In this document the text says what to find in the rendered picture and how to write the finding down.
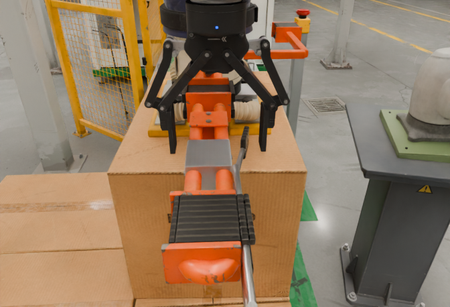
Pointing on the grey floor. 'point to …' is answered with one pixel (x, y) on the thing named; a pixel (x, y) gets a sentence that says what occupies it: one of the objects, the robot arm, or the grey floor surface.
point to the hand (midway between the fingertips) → (217, 141)
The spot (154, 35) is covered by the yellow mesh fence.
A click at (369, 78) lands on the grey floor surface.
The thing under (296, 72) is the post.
